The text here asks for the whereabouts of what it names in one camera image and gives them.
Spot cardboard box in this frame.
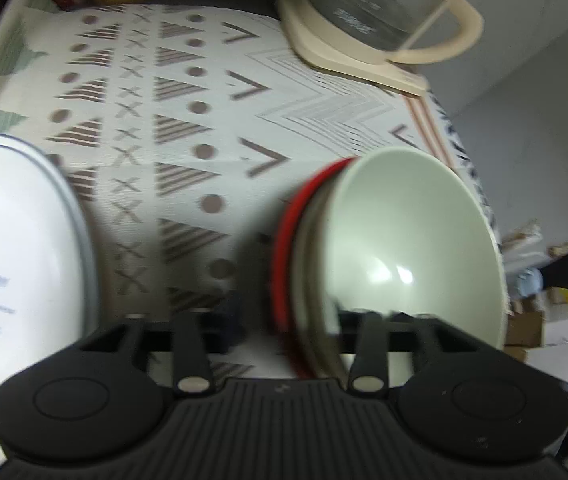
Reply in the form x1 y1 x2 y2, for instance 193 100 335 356
504 285 568 362

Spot white plate with grey rim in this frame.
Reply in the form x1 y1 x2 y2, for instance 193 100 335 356
0 133 100 463

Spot red bowl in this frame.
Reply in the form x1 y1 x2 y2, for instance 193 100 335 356
271 157 360 382

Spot pale green bowl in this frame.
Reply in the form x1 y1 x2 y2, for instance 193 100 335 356
291 160 361 382
321 147 509 352

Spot wrapped chopsticks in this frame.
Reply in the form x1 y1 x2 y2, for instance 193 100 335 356
501 219 551 262

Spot glass kettle with beige lid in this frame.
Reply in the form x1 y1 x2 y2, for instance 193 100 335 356
303 0 485 67

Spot beige kettle base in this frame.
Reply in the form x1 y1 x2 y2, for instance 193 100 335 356
276 0 430 97

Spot light blue plastic item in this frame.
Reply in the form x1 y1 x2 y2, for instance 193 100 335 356
511 267 543 307

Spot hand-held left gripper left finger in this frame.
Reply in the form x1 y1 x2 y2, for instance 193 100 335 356
79 294 243 395

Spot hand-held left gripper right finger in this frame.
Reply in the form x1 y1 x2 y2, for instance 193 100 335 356
331 310 480 394

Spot patterned table mat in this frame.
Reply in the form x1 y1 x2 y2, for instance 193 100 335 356
0 2 504 386

